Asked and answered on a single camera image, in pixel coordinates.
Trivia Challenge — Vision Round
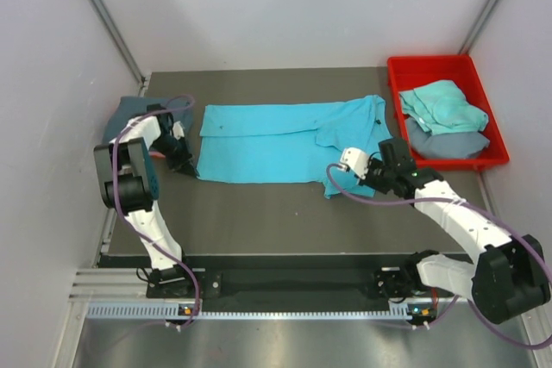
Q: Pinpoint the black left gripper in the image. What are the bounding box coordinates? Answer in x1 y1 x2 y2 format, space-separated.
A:
150 134 198 178

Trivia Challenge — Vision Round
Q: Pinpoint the bright blue t shirt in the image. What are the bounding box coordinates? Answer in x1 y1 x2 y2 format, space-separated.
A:
198 95 391 198

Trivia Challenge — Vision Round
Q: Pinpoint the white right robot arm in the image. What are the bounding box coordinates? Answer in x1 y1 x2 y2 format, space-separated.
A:
341 138 551 324

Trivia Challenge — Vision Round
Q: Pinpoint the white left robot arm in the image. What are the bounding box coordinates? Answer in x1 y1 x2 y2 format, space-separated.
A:
93 103 200 299

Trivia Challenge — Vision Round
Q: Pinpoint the grey-blue t shirt in bin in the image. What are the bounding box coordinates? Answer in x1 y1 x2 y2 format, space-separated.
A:
405 117 490 159

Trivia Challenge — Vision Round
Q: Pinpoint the turquoise t shirt in bin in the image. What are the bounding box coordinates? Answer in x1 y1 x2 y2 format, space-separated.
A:
398 80 489 135

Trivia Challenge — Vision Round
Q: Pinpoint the red plastic bin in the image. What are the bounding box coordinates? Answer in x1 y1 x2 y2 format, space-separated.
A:
387 55 510 172

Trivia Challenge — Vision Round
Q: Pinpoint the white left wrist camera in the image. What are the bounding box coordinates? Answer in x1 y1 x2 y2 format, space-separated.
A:
172 122 186 140

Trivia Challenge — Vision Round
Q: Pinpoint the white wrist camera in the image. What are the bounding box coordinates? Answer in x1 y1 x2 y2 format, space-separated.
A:
338 147 370 179
172 122 186 140

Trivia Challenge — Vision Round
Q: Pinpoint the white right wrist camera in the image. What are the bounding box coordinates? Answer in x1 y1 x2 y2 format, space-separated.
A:
338 147 370 179

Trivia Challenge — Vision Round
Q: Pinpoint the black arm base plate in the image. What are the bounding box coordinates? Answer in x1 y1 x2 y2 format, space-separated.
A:
194 268 430 312

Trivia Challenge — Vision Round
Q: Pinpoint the grey slotted cable duct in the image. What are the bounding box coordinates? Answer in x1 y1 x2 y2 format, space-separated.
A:
86 303 435 321

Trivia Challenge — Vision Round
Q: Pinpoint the aluminium frame rail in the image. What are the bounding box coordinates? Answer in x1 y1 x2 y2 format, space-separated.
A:
67 267 541 304

